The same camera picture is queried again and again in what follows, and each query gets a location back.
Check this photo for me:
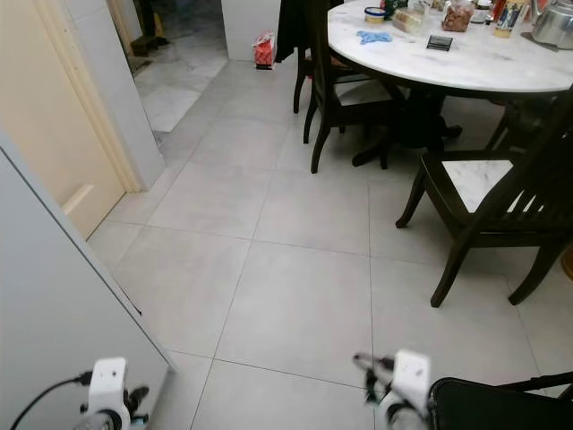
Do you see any colourful snack packet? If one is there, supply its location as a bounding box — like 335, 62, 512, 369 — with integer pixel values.
492, 0, 529, 39

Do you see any small red bag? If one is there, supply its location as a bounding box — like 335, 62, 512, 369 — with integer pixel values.
252, 32, 277, 70

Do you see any round white marble table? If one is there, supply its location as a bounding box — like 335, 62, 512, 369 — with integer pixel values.
327, 0, 573, 169

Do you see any dark wooden dining chair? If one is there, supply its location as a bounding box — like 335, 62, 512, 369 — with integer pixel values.
291, 0, 399, 174
396, 90, 573, 308
488, 95, 567, 153

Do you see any black folding chair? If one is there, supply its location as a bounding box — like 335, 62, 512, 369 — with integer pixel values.
427, 372, 573, 430

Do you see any large white fridge panel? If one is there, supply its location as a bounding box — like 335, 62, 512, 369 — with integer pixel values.
0, 134, 176, 430

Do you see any black hanging garment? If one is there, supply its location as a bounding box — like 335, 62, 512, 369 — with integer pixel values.
275, 0, 310, 64

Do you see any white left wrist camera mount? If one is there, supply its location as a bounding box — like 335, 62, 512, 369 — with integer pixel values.
90, 357, 129, 422

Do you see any blue cloth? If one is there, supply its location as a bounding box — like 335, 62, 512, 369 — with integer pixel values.
355, 30, 393, 45

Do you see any silver kettle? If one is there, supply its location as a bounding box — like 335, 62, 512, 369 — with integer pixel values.
530, 0, 573, 50

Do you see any cream door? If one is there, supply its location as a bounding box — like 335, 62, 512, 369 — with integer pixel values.
0, 0, 144, 241

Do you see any clear snack jar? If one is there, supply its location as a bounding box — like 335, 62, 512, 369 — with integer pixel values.
441, 0, 475, 33

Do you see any small black box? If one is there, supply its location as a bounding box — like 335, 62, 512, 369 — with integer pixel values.
426, 35, 455, 52

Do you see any clear food bag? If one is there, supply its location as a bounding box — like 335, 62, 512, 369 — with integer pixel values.
391, 7, 424, 35

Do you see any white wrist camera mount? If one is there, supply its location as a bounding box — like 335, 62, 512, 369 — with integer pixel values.
389, 349, 432, 417
90, 357, 129, 422

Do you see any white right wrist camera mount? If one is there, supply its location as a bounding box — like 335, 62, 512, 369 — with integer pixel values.
389, 349, 432, 417

